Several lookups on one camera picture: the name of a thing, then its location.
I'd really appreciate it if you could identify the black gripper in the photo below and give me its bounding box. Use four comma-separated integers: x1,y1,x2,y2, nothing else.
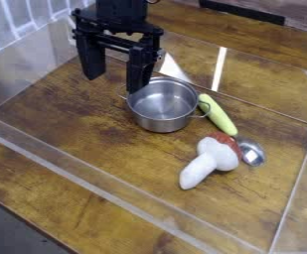
73,0,164,94

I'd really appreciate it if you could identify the silver metal pot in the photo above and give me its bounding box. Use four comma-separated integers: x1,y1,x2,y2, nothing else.
117,76,212,133

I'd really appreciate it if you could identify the white red plush mushroom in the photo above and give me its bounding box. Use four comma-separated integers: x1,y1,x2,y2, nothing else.
178,132,241,191

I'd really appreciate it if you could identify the black bar in background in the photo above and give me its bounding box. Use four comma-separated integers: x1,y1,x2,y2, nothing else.
198,0,285,26

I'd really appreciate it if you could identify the clear acrylic enclosure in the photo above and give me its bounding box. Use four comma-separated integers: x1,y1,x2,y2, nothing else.
0,0,307,254

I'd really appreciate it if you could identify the green handled metal spoon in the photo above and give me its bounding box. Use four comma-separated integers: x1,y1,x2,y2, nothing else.
198,93,265,167

